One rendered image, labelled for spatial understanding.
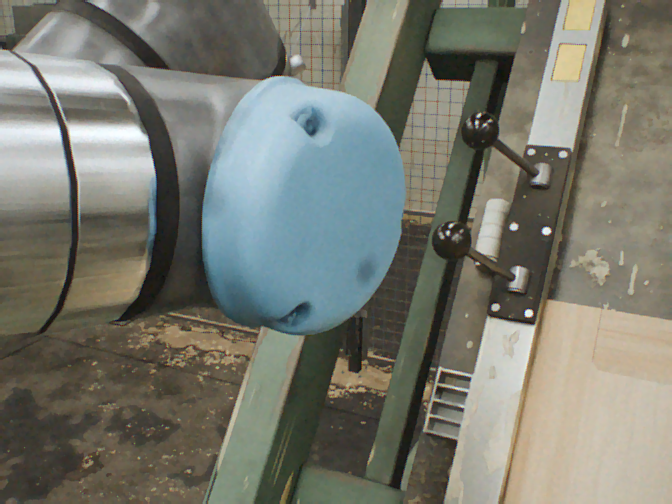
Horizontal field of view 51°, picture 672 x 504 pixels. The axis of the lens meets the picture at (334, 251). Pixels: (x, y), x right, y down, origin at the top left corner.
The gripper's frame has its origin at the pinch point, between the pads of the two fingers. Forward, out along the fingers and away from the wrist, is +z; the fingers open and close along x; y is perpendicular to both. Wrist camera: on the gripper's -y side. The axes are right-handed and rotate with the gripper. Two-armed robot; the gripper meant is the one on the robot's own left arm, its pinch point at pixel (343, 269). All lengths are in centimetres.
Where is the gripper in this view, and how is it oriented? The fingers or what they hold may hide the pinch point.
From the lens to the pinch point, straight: 60.2
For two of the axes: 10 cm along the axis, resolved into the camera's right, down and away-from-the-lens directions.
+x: 9.1, -4.2, -0.7
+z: 3.1, 5.3, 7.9
